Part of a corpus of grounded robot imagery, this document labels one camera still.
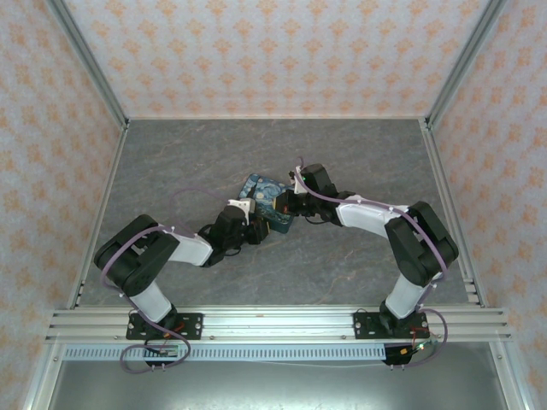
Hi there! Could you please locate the starry night painted tin box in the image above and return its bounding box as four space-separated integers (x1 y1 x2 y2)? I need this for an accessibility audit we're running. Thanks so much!
236 172 297 236

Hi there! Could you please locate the grey metal sheet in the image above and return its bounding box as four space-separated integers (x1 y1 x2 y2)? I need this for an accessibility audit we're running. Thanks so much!
25 360 529 410

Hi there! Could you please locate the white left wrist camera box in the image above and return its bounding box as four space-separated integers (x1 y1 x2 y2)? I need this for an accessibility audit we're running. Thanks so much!
226 197 258 215

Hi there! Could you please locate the aluminium mounting rail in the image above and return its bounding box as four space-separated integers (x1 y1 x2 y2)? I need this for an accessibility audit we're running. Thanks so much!
45 308 512 343

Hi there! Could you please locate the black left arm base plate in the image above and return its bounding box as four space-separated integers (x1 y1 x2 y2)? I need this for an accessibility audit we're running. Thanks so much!
126 313 204 341

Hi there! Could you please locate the white slotted cable duct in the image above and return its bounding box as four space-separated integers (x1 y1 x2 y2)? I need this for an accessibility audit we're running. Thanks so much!
63 344 388 362

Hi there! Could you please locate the aluminium table side rail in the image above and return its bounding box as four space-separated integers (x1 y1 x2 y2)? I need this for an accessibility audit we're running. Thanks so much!
421 117 489 309
66 119 129 311

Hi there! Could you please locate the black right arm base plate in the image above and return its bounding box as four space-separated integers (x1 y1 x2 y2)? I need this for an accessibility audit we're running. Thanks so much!
353 311 429 341

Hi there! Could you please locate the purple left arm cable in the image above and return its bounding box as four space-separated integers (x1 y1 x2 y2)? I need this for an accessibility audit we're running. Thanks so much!
98 187 235 375

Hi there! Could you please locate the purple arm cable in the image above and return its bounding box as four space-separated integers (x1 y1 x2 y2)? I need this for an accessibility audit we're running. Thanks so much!
98 187 235 375
294 155 450 371

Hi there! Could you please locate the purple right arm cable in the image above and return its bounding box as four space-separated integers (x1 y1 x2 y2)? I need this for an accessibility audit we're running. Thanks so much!
294 155 450 371

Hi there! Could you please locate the aluminium frame post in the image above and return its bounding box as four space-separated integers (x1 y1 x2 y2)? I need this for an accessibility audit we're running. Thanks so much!
44 0 130 130
426 0 510 130

